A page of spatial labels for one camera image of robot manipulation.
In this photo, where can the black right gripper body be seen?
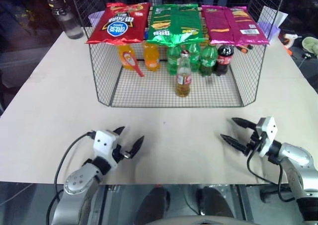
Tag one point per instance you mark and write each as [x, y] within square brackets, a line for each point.
[253, 141]

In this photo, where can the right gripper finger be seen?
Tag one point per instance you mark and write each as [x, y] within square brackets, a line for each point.
[234, 143]
[244, 123]

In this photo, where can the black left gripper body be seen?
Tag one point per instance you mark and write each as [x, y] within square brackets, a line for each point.
[120, 154]

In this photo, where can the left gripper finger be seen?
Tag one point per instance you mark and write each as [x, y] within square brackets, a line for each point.
[137, 145]
[119, 130]

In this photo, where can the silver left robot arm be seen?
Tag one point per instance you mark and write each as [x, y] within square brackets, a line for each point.
[79, 180]

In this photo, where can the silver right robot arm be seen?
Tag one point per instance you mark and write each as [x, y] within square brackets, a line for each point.
[298, 158]

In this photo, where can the dark cola plastic bottle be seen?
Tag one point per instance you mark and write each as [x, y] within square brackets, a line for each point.
[223, 61]

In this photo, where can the orange soda plastic bottle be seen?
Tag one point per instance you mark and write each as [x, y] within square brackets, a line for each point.
[121, 58]
[151, 58]

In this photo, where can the green soda plastic bottle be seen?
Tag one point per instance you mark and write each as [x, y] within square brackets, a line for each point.
[195, 56]
[172, 61]
[207, 61]

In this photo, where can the glass bottle with yellow drink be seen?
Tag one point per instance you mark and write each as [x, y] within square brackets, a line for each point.
[183, 83]

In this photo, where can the clear plastic water bottle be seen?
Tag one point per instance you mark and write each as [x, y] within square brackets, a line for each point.
[69, 23]

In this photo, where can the purple plastic box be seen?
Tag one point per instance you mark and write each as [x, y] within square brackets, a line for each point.
[95, 17]
[272, 31]

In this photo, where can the white orange glue gun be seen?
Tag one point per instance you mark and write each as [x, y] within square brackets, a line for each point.
[290, 37]

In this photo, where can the magenta chip bag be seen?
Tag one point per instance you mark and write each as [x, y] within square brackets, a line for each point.
[231, 26]

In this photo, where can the pale green round object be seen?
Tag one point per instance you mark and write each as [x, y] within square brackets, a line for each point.
[310, 43]

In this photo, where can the red chip bag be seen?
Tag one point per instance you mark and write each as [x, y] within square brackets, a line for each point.
[119, 23]

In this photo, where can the white paper sheet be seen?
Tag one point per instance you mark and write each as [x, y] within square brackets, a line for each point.
[270, 15]

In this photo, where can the green chip bag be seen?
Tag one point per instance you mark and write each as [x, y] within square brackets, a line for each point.
[174, 23]

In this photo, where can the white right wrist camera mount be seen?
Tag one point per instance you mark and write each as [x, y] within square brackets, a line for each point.
[267, 130]

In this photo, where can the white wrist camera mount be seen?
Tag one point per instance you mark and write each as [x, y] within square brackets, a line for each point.
[267, 130]
[104, 141]

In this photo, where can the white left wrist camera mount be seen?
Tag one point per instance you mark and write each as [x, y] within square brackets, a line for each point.
[104, 141]

